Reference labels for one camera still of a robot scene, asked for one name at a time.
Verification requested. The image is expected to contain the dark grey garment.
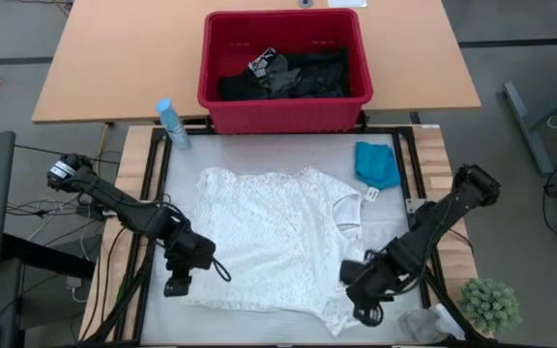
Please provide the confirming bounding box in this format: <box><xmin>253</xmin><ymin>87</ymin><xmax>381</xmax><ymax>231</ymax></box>
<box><xmin>258</xmin><ymin>53</ymin><xmax>304</xmax><ymax>100</ymax></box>

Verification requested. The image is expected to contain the light blue air freshener bottle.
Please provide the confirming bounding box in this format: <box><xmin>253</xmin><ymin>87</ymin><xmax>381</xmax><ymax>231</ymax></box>
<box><xmin>155</xmin><ymin>98</ymin><xmax>192</xmax><ymax>151</ymax></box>

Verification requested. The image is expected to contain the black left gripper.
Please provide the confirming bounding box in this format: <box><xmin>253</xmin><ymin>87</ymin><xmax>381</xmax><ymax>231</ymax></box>
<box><xmin>163</xmin><ymin>225</ymin><xmax>218</xmax><ymax>298</ymax></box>

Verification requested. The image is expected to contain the red plastic laundry basket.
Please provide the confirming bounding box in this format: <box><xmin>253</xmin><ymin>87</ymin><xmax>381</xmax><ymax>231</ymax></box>
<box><xmin>196</xmin><ymin>8</ymin><xmax>374</xmax><ymax>135</ymax></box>

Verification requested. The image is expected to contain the yellow cable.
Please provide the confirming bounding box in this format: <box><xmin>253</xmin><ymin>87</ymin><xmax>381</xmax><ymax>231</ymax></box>
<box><xmin>94</xmin><ymin>123</ymin><xmax>111</xmax><ymax>168</ymax></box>

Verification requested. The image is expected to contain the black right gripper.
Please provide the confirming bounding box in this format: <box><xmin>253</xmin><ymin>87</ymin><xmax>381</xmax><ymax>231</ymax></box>
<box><xmin>339</xmin><ymin>247</ymin><xmax>413</xmax><ymax>305</ymax></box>

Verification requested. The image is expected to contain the blue garment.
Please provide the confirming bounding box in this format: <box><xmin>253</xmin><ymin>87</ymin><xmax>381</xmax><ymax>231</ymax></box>
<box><xmin>354</xmin><ymin>140</ymin><xmax>402</xmax><ymax>203</ymax></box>

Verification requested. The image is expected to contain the grey metal table leg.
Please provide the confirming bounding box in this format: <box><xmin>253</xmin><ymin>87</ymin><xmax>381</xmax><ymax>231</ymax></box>
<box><xmin>503</xmin><ymin>80</ymin><xmax>557</xmax><ymax>176</ymax></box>

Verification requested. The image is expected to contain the thin black floor cable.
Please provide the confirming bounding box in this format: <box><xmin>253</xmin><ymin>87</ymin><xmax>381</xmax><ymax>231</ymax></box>
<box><xmin>15</xmin><ymin>143</ymin><xmax>121</xmax><ymax>166</ymax></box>

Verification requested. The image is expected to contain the light wood side board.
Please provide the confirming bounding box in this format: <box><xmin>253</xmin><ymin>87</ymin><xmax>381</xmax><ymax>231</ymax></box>
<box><xmin>406</xmin><ymin>124</ymin><xmax>482</xmax><ymax>334</ymax></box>
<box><xmin>78</xmin><ymin>124</ymin><xmax>157</xmax><ymax>342</ymax></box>

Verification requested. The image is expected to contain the white power adapter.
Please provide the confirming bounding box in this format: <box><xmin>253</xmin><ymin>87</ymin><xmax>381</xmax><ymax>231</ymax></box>
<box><xmin>64</xmin><ymin>275</ymin><xmax>89</xmax><ymax>305</ymax></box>

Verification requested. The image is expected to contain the white lace garment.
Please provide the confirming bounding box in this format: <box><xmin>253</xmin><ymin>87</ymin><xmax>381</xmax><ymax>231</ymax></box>
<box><xmin>180</xmin><ymin>165</ymin><xmax>367</xmax><ymax>338</ymax></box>

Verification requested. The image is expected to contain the black white patterned garment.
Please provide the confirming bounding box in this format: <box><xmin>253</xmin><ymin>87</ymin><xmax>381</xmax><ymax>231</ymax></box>
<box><xmin>247</xmin><ymin>46</ymin><xmax>279</xmax><ymax>78</ymax></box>

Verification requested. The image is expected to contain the clear plastic spray bottle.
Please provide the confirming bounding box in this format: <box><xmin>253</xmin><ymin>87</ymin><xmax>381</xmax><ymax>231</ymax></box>
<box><xmin>396</xmin><ymin>304</ymin><xmax>467</xmax><ymax>345</ymax></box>

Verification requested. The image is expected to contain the tan wooden desk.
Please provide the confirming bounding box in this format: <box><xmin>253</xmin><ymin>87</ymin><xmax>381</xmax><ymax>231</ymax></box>
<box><xmin>31</xmin><ymin>0</ymin><xmax>483</xmax><ymax>126</ymax></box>

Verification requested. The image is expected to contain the green artificial plant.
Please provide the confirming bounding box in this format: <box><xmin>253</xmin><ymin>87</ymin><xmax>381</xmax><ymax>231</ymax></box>
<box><xmin>458</xmin><ymin>277</ymin><xmax>522</xmax><ymax>338</ymax></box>

